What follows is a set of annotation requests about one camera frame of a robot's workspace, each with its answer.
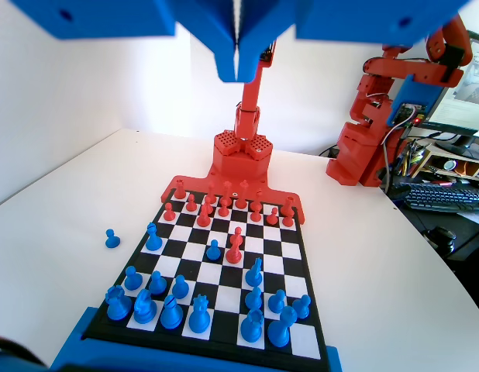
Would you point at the blue circuit board holder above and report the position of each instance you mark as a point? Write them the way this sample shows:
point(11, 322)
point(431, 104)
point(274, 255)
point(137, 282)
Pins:
point(415, 91)

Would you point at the red chess king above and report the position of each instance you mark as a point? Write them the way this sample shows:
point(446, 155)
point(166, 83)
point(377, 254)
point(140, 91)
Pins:
point(242, 201)

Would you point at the black computer keyboard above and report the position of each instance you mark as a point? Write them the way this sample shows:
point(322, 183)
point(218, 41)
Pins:
point(437, 197)

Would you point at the black computer mouse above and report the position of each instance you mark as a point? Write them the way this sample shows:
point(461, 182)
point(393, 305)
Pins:
point(441, 238)

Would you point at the red chess bishop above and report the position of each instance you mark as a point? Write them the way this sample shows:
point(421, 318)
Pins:
point(259, 192)
point(211, 188)

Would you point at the black circuit module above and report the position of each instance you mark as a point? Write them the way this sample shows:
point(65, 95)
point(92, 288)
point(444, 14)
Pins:
point(268, 52)

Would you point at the black monitor stand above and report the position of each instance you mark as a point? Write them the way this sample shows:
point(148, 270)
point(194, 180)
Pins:
point(462, 141)

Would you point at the dark side desk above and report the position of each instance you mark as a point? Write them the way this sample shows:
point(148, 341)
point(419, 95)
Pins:
point(472, 240)

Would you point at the red chess rook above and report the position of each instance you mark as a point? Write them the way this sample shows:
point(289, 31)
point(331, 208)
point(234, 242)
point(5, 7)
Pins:
point(180, 191)
point(289, 203)

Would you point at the black and white chessboard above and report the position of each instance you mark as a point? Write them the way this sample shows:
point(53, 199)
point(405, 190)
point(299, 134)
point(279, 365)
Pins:
point(224, 279)

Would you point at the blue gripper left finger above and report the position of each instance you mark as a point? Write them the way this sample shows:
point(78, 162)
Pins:
point(212, 31)

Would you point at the blue chess bishop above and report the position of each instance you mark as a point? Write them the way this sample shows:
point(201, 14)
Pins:
point(153, 242)
point(170, 315)

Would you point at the blue chess queen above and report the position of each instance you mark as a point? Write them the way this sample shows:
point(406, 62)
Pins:
point(200, 319)

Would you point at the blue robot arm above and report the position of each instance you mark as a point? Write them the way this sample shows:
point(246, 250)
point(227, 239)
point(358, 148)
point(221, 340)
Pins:
point(11, 356)

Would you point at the wooden desk organizer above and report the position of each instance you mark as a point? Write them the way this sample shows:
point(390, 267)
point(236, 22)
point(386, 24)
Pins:
point(429, 155)

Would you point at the red robot arm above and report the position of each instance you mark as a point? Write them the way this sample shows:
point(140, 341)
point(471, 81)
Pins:
point(352, 155)
point(241, 162)

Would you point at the green circuit board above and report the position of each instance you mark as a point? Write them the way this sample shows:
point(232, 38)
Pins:
point(408, 111)

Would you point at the blue chess king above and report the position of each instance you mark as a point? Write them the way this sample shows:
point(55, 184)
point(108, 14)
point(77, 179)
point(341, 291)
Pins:
point(279, 333)

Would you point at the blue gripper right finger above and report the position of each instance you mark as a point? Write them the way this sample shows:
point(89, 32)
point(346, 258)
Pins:
point(262, 23)

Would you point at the red chess queen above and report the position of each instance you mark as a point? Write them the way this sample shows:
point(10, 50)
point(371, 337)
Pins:
point(226, 190)

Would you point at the blue chess knight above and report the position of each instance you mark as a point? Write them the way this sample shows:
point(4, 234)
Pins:
point(144, 312)
point(253, 276)

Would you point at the red chess knight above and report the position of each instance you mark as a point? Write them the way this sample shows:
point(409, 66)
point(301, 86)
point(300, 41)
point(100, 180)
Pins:
point(203, 220)
point(233, 255)

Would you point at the computer monitor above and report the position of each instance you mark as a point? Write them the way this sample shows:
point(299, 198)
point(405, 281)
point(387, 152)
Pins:
point(472, 97)

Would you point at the blue chess rook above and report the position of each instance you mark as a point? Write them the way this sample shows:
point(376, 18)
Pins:
point(118, 308)
point(250, 329)

